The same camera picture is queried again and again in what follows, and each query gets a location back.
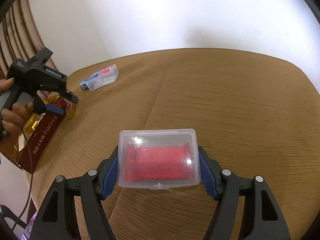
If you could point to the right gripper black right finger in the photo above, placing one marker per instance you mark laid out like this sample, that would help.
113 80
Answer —
262 217

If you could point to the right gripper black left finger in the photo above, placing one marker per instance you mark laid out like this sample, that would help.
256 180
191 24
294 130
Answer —
56 218

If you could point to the clear box with red packet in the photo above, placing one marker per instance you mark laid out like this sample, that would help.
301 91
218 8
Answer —
158 159

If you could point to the person's left hand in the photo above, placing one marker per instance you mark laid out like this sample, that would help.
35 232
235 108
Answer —
14 120

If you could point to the purple clothing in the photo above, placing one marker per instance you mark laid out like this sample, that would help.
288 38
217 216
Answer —
26 234

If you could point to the blue dotted small box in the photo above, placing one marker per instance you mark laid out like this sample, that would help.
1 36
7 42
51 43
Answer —
83 85

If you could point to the red gold toffee tin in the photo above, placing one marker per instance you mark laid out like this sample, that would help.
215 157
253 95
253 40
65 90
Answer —
26 151

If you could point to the clear floss pick box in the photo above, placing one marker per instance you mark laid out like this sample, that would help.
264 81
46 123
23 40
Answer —
102 77

